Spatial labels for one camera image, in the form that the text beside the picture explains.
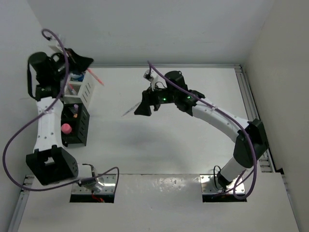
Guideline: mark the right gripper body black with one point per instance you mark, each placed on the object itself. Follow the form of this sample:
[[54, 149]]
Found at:
[[163, 96]]

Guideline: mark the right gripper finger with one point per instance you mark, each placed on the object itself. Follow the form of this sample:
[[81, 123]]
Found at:
[[156, 106], [144, 107]]

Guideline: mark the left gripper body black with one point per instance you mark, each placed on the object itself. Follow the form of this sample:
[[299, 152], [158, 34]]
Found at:
[[59, 67]]

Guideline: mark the grey thin pen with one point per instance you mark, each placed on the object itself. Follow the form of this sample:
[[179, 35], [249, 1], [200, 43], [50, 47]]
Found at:
[[131, 109]]

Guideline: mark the orange clear pen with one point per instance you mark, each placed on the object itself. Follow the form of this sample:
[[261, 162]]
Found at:
[[95, 76]]

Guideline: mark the purple highlighter marker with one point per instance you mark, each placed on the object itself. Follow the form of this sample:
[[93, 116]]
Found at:
[[75, 106]]

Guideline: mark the pink cap glue bottle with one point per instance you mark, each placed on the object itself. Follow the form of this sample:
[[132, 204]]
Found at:
[[66, 128]]

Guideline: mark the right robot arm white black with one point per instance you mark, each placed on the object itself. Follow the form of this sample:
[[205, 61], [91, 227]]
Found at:
[[249, 137]]

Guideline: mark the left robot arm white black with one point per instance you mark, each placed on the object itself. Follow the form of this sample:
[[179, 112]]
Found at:
[[62, 104]]

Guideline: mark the white slotted organizer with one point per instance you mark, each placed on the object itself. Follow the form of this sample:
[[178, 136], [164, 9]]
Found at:
[[83, 89]]

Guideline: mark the black slotted organizer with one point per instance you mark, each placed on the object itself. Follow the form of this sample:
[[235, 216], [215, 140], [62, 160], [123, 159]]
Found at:
[[79, 125]]

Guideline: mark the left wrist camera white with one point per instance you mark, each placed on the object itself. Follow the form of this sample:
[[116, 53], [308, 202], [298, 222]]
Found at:
[[54, 44]]

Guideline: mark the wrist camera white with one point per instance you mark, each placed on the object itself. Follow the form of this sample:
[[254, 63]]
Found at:
[[54, 44], [152, 77]]

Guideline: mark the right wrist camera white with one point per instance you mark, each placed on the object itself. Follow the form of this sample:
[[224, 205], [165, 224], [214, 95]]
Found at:
[[152, 77]]

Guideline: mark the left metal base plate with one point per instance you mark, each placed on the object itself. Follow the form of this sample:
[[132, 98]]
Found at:
[[105, 186]]

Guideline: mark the metal base plate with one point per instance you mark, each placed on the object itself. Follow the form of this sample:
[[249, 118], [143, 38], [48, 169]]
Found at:
[[105, 186], [208, 187]]

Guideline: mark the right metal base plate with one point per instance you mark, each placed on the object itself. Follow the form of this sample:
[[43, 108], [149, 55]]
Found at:
[[208, 187]]

